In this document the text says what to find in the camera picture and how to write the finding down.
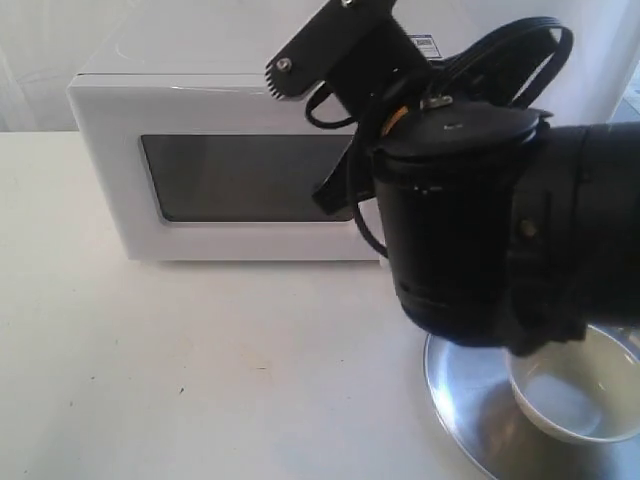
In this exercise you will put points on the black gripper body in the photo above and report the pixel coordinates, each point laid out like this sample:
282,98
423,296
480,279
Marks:
384,56

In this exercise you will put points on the white microwave door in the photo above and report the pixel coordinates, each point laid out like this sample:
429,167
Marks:
225,115

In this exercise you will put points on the white ceramic bowl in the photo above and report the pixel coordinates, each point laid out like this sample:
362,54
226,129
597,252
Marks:
581,392

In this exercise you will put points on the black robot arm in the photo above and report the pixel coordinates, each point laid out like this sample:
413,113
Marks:
500,229

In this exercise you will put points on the white microwave oven body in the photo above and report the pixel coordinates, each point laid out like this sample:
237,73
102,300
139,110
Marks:
200,70

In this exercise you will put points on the blue white label sticker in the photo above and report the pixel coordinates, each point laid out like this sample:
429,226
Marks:
427,45

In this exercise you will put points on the round stainless steel tray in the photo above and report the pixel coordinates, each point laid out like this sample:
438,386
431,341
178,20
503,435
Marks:
473,399

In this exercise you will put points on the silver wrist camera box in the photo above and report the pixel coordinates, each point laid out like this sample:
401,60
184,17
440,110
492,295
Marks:
330,35

